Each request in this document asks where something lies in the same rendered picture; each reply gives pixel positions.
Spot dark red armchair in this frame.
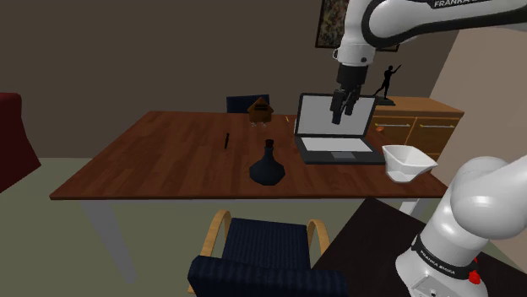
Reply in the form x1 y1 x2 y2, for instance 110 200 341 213
0 91 42 195

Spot wooden sideboard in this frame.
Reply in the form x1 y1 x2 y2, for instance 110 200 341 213
367 95 466 162

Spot dark blue flask vase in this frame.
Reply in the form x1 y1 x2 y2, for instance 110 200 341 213
248 138 287 187

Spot black human figure statue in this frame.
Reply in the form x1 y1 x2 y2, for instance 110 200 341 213
372 62 403 107

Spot framed wall picture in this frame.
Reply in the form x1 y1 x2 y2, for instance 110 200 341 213
314 0 401 53

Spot white angular bowl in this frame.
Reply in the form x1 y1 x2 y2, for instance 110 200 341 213
381 143 439 184

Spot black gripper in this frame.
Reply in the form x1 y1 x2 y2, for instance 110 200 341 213
329 63 370 126

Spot brown wooden table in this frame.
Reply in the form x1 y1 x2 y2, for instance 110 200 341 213
48 110 450 285

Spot dark blue chair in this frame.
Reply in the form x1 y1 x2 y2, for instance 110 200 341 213
225 94 271 115

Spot open black laptop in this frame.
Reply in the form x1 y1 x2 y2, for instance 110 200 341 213
293 92 387 166

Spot brown house-shaped box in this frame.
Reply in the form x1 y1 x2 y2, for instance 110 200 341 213
247 96 275 128

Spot dark blue wooden-armed armchair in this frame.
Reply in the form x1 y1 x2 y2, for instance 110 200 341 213
187 208 350 297

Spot dark robot stand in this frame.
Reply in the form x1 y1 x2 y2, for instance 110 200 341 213
311 197 527 297

